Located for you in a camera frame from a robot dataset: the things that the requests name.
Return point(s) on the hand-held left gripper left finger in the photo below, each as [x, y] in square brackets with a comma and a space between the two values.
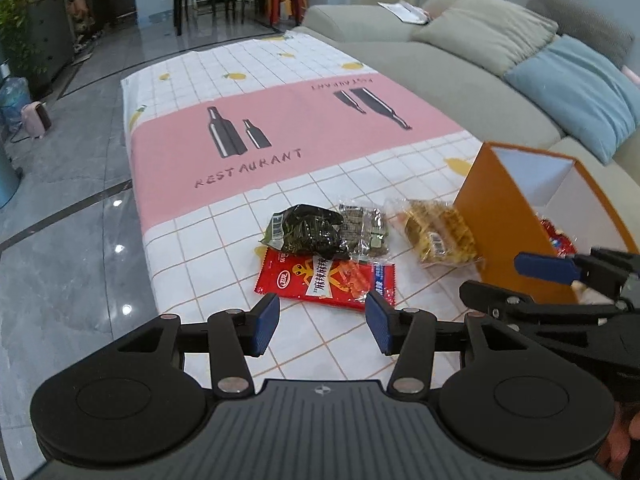
[265, 322]

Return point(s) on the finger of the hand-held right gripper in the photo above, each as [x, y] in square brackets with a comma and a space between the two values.
[545, 267]
[505, 300]

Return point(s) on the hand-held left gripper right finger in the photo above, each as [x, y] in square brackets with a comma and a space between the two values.
[381, 325]

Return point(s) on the red striped snack packet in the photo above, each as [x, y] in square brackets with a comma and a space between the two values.
[557, 240]

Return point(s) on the bread slice packet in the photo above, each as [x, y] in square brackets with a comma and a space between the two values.
[590, 294]

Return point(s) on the red white snack packet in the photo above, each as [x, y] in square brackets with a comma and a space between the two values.
[300, 275]

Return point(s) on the orange cardboard box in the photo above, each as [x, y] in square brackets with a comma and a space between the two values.
[500, 220]

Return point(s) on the yellow crispy snack packet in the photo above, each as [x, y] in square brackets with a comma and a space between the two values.
[440, 240]

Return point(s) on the grey green snack packet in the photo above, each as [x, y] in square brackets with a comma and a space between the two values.
[362, 230]

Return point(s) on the black snack packet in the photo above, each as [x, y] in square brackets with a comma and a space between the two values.
[305, 230]

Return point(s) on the person's right hand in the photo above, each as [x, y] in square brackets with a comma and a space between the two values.
[627, 440]

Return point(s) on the blue cushion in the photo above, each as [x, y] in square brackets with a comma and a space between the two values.
[575, 90]

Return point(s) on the pink white printed tablecloth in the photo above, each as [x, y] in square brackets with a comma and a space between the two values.
[280, 125]

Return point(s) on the pink cushion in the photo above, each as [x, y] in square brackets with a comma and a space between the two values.
[632, 75]

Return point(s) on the beige sofa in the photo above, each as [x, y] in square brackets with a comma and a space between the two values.
[450, 65]

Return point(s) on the beige cushion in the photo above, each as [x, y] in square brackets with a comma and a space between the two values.
[490, 30]

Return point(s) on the grey cushion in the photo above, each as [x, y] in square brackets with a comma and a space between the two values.
[585, 15]

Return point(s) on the papers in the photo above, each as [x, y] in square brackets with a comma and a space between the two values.
[405, 10]

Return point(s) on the pink heater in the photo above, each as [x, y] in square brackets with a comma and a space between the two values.
[37, 120]

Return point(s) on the blue water jug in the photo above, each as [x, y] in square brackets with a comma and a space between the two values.
[15, 97]

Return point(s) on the cluttered display shelf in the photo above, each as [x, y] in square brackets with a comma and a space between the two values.
[82, 20]

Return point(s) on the dark grey cabinet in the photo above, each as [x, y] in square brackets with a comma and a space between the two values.
[50, 40]

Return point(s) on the trailing green plant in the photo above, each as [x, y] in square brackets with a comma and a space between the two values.
[20, 25]

